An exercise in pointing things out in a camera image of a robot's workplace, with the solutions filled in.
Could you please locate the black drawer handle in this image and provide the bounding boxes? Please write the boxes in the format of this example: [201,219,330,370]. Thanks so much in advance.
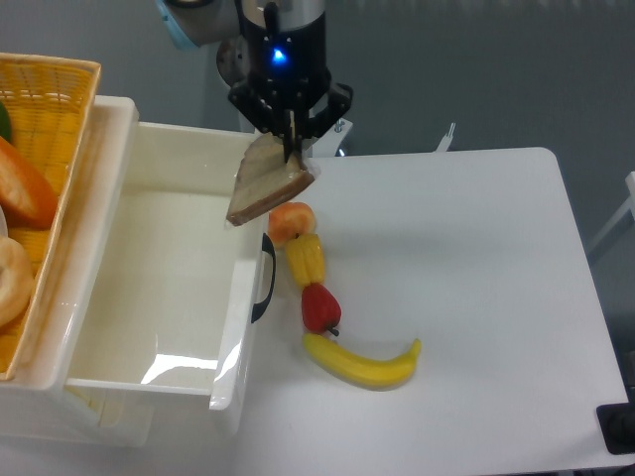
[251,233,277,323]

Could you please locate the yellow wicker basket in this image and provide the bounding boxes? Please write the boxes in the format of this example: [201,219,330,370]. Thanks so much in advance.
[1,53,101,381]

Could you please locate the yellow corn toy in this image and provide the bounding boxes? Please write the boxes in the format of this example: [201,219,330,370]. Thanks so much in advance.
[284,234,325,290]

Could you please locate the yellow banana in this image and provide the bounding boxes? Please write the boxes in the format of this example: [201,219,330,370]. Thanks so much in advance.
[302,333,422,390]

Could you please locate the orange peach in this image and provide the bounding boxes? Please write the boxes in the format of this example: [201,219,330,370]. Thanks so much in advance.
[268,202,317,249]

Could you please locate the black device at edge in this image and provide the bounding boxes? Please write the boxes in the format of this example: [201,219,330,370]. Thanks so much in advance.
[596,403,635,455]

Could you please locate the white drawer cabinet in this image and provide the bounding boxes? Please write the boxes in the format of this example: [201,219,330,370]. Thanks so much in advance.
[1,96,243,446]

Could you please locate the green vegetable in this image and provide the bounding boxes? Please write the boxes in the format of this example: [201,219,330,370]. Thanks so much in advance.
[0,103,13,143]

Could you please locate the red wax apple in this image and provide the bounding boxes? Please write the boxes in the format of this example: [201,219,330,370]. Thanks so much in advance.
[301,283,341,336]

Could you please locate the beige bagel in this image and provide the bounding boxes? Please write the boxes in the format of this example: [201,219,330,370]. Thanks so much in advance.
[1,236,34,325]

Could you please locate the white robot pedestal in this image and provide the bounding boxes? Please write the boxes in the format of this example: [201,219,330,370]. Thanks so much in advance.
[215,37,353,158]

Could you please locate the white frame at right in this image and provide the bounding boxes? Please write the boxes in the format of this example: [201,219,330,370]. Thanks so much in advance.
[586,172,634,264]

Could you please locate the brown toast slice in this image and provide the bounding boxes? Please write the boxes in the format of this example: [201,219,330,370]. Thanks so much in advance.
[226,134,316,227]

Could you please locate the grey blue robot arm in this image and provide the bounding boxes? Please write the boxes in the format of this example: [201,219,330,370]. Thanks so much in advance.
[157,1,353,156]

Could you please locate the orange bread loaf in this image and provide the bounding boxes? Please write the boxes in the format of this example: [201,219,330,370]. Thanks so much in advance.
[1,138,58,229]

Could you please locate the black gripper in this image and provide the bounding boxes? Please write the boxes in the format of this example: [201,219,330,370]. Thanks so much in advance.
[228,9,353,163]

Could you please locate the open white upper drawer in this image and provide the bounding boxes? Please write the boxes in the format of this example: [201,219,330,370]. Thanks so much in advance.
[67,123,264,411]

